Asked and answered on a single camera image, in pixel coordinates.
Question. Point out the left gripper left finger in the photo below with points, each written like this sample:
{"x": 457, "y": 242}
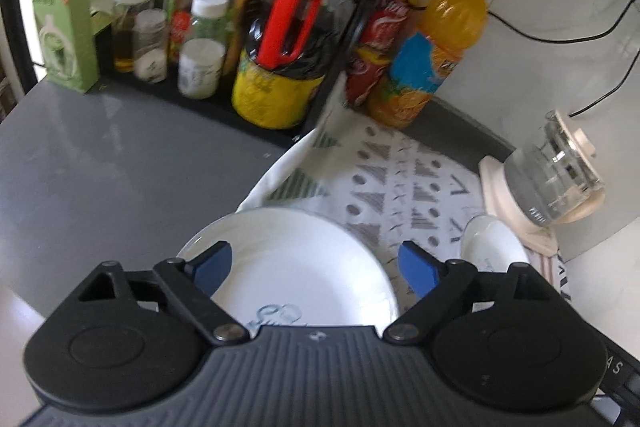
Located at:
{"x": 189, "y": 287}

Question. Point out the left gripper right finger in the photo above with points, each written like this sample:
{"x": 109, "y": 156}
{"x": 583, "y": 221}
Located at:
{"x": 442, "y": 288}

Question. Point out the white plate Bakery print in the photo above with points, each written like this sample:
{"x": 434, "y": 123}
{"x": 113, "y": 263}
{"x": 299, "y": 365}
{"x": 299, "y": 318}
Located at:
{"x": 490, "y": 245}

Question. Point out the white plate Sweet print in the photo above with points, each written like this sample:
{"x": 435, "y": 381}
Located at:
{"x": 291, "y": 268}

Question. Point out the patterned white cloth mat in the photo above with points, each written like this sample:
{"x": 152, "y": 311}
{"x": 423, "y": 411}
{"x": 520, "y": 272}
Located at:
{"x": 384, "y": 185}

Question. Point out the glass kettle cream lid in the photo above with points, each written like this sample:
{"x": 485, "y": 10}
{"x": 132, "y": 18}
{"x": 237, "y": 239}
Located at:
{"x": 552, "y": 177}

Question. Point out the red yellow can lower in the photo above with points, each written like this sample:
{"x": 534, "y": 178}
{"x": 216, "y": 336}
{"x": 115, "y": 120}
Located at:
{"x": 363, "y": 72}

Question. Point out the small clear spice jar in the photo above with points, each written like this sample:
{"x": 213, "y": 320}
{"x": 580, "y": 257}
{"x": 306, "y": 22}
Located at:
{"x": 150, "y": 43}

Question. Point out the orange juice bottle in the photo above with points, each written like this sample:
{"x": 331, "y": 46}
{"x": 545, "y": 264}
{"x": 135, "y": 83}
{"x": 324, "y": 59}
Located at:
{"x": 446, "y": 29}

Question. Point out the red cola can upper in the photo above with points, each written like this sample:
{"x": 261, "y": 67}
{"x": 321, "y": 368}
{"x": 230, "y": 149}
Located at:
{"x": 384, "y": 25}

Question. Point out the dark soy sauce bottle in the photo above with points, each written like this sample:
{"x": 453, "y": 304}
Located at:
{"x": 288, "y": 51}

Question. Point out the green tea box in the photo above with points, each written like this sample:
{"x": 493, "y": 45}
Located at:
{"x": 66, "y": 39}

